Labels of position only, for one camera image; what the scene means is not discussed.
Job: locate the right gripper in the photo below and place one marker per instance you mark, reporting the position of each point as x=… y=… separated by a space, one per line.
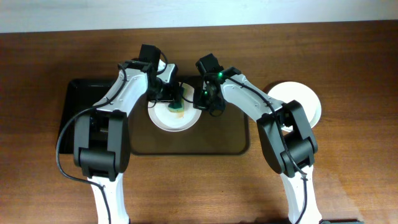
x=199 y=102

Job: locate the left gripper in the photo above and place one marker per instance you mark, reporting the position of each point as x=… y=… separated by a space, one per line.
x=173 y=94

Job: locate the green yellow sponge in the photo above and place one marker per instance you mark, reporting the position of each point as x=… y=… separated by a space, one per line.
x=177 y=105

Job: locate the white plate top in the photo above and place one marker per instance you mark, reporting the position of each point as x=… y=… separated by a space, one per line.
x=175 y=119

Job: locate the white plate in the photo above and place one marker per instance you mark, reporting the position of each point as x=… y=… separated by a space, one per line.
x=175 y=119
x=288 y=91

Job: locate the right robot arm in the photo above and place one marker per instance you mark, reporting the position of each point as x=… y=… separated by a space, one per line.
x=287 y=141

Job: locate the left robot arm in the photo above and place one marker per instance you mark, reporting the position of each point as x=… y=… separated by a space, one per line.
x=102 y=144

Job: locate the brown serving tray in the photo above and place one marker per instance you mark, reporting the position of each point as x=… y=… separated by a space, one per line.
x=227 y=134

